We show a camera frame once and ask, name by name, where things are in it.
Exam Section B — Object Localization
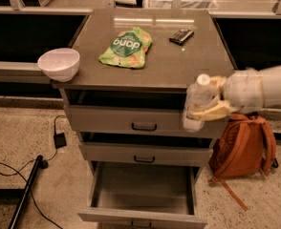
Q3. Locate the black pole on floor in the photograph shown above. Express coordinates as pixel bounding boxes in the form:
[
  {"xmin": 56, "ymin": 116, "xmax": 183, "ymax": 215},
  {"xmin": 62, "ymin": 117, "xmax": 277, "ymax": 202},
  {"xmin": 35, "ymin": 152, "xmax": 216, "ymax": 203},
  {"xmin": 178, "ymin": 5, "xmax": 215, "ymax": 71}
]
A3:
[{"xmin": 8, "ymin": 156, "xmax": 43, "ymax": 229}]

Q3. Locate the orange backpack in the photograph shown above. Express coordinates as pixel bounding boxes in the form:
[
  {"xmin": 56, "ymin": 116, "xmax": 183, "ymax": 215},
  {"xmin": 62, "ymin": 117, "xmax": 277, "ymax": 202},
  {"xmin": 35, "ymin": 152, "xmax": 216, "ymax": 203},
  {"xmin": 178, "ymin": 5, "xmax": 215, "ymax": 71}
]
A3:
[{"xmin": 209, "ymin": 114, "xmax": 278, "ymax": 211}]

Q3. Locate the small black device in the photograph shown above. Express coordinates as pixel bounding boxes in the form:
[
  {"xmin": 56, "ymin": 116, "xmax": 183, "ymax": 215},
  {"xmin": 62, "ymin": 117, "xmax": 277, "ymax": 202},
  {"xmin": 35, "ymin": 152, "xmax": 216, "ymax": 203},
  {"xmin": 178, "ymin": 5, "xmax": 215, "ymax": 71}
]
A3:
[{"xmin": 169, "ymin": 29, "xmax": 194, "ymax": 46}]

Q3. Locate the grey drawer cabinet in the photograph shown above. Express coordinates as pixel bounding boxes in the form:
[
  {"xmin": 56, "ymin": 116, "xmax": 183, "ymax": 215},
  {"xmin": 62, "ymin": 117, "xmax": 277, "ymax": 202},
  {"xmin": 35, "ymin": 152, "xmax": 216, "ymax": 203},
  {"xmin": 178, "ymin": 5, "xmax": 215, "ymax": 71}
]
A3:
[{"xmin": 52, "ymin": 8, "xmax": 245, "ymax": 229}]

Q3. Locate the white bowl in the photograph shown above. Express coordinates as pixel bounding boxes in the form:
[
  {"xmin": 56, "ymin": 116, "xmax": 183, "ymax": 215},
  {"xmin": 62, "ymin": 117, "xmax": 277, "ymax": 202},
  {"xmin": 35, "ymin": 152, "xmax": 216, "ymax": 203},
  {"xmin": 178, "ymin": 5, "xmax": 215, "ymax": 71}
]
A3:
[{"xmin": 37, "ymin": 48, "xmax": 80, "ymax": 82}]

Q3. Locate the green snack bag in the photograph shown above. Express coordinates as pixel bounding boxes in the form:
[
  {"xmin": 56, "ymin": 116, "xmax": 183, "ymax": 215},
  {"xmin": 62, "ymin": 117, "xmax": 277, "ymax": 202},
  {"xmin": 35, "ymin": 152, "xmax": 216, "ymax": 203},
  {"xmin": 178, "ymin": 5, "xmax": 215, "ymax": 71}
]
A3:
[{"xmin": 98, "ymin": 27, "xmax": 152, "ymax": 69}]

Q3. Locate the black cable on floor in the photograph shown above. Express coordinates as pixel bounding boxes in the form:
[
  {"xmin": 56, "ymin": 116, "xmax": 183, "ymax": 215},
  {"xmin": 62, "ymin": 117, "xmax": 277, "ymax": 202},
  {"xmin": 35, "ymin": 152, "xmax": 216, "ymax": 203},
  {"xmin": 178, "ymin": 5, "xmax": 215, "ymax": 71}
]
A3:
[{"xmin": 0, "ymin": 114, "xmax": 67, "ymax": 229}]

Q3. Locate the clear plastic water bottle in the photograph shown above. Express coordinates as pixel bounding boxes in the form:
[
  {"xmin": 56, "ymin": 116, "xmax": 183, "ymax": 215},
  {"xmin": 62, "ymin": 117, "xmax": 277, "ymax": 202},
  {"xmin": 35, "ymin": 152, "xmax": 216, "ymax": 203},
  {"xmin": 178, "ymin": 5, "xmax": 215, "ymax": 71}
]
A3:
[{"xmin": 183, "ymin": 73, "xmax": 213, "ymax": 133}]

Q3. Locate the grey open bottom drawer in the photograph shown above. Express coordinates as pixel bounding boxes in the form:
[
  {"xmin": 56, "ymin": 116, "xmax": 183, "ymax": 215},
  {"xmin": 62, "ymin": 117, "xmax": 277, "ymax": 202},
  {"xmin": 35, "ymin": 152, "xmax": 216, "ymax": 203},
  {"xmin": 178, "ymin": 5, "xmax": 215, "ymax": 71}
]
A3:
[{"xmin": 78, "ymin": 162, "xmax": 206, "ymax": 229}]

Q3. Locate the grey top drawer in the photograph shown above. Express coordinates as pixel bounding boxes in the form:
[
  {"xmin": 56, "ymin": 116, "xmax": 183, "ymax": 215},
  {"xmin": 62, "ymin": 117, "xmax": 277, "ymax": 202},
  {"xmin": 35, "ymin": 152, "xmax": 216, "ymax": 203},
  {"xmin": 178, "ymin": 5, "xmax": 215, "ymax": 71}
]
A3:
[{"xmin": 64, "ymin": 105, "xmax": 228, "ymax": 138}]

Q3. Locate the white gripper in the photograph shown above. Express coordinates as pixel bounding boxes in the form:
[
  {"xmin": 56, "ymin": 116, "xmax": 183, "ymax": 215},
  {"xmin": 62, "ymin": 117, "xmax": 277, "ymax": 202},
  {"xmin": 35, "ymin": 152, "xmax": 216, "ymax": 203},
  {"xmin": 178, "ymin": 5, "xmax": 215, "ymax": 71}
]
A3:
[{"xmin": 185, "ymin": 69, "xmax": 264, "ymax": 121}]

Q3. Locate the black power adapter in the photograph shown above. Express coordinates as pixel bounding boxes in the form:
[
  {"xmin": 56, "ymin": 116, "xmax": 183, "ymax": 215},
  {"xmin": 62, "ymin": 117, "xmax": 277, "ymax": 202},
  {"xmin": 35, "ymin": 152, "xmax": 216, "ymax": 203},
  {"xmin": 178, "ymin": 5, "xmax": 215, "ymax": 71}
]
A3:
[{"xmin": 54, "ymin": 133, "xmax": 67, "ymax": 149}]

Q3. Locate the grey middle drawer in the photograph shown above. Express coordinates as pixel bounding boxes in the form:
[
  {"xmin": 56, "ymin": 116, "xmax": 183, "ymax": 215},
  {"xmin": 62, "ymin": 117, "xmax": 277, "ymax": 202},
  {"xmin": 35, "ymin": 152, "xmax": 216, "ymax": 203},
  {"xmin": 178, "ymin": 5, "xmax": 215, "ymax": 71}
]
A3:
[{"xmin": 79, "ymin": 143, "xmax": 212, "ymax": 167}]

